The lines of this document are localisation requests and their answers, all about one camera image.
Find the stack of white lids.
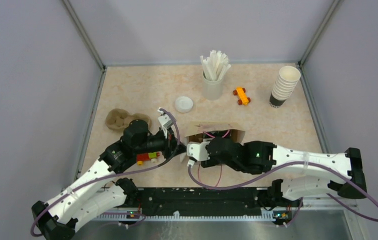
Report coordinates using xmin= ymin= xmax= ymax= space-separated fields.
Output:
xmin=174 ymin=96 xmax=194 ymax=114

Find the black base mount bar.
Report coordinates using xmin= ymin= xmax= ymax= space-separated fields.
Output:
xmin=121 ymin=187 xmax=300 ymax=217

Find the brown pulp cup carrier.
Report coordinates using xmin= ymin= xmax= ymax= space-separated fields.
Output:
xmin=105 ymin=108 xmax=152 ymax=132

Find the aluminium frame rail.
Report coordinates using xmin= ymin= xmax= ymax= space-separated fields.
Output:
xmin=72 ymin=66 xmax=107 ymax=181

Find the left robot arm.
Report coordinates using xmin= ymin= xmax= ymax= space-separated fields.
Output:
xmin=30 ymin=114 xmax=185 ymax=240

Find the red green toy car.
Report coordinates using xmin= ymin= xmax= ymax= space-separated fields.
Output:
xmin=136 ymin=151 xmax=160 ymax=166

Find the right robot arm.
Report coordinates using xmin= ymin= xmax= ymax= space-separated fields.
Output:
xmin=187 ymin=137 xmax=367 ymax=206

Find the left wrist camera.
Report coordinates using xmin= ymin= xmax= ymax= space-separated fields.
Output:
xmin=157 ymin=108 xmax=176 ymax=138

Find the white straw holder cup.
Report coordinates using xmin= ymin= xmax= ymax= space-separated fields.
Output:
xmin=202 ymin=73 xmax=223 ymax=101

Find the orange toy car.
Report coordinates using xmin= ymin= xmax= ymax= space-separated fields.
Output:
xmin=232 ymin=87 xmax=251 ymax=106

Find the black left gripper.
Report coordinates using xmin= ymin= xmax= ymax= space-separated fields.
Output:
xmin=134 ymin=125 xmax=188 ymax=160

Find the stack of paper cups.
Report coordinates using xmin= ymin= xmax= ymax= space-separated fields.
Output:
xmin=269 ymin=66 xmax=301 ymax=108

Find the paper cakes gift bag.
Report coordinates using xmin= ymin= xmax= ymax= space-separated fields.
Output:
xmin=179 ymin=121 xmax=246 ymax=189

